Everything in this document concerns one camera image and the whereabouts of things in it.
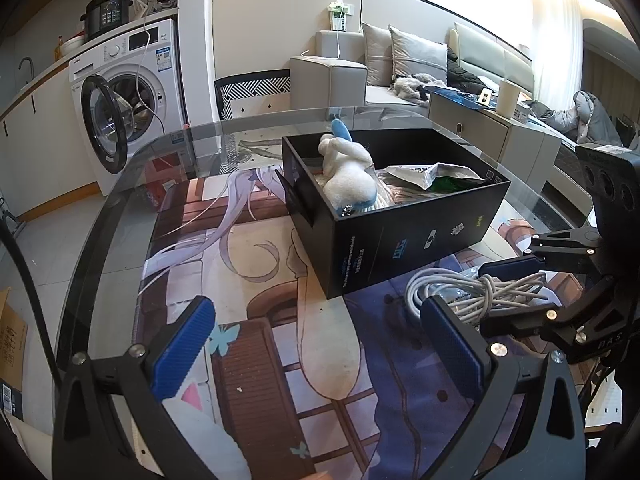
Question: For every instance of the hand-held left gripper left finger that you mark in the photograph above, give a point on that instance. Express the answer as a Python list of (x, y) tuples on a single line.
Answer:
[(182, 345)]

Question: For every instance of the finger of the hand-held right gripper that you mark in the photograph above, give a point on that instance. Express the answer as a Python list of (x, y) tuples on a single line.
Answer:
[(510, 267), (520, 320)]

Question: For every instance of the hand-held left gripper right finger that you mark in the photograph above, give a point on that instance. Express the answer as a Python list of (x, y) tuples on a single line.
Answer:
[(450, 345)]

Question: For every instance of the black cardboard box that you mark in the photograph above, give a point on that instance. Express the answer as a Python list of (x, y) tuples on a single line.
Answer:
[(400, 240)]

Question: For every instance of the white and blue plush toy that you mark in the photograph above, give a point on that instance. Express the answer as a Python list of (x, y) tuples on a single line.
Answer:
[(350, 175)]

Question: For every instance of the bed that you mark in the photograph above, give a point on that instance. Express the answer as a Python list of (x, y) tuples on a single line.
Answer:
[(570, 170)]

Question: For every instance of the grey duvet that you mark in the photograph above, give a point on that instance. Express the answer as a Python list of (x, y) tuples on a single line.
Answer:
[(590, 120)]

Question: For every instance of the printed desk mat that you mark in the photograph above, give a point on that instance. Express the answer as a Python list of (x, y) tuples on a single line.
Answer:
[(260, 270)]

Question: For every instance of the beige side cabinet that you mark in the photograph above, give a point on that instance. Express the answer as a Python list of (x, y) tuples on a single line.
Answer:
[(520, 150)]

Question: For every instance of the beige curtain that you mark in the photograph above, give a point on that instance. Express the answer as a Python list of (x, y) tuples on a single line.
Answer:
[(605, 80)]

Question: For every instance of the silver and green foil packet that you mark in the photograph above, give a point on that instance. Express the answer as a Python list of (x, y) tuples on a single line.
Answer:
[(440, 175)]

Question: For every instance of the small white box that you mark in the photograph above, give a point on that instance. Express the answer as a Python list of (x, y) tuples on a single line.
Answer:
[(523, 111)]

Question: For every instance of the white cylindrical canister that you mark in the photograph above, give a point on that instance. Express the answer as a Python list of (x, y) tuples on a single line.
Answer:
[(507, 100)]

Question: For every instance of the red bag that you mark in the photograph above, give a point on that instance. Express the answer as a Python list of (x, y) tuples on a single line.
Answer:
[(165, 180)]

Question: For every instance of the brown cardboard box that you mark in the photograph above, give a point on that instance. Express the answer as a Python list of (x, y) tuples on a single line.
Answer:
[(12, 340)]

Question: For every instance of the blue mat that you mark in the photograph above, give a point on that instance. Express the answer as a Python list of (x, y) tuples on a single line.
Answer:
[(457, 97)]

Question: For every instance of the black jacket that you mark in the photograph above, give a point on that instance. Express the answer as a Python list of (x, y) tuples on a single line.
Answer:
[(462, 75)]

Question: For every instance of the grey furry cloth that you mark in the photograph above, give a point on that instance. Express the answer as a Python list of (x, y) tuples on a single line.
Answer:
[(410, 85)]

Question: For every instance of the grey cushion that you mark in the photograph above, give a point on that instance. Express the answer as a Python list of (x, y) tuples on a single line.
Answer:
[(417, 55)]

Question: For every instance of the kitchen counter cabinet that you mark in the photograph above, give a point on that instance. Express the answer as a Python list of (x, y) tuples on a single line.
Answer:
[(45, 140)]

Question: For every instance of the beige cushion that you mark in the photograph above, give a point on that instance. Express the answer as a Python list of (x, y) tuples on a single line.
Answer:
[(375, 55)]

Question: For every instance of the beige sofa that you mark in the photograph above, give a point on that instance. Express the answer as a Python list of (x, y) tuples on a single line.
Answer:
[(325, 80)]

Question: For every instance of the black and white patterned chair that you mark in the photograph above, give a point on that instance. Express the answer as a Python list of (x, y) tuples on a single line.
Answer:
[(250, 90)]

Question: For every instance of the white washing machine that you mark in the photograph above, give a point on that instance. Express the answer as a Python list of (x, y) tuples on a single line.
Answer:
[(150, 70)]

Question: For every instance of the kitchen faucet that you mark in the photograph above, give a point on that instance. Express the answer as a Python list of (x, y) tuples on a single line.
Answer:
[(29, 70)]

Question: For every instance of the white bowl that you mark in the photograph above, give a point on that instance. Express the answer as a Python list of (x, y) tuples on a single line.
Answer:
[(72, 45)]

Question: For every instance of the black pressure cooker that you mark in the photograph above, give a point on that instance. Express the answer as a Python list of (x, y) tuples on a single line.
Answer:
[(107, 15)]

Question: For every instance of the small picture frame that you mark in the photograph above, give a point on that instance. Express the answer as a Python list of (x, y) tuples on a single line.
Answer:
[(485, 96)]

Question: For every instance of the wall socket with charger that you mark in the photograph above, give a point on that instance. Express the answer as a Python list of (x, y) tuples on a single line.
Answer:
[(340, 15)]

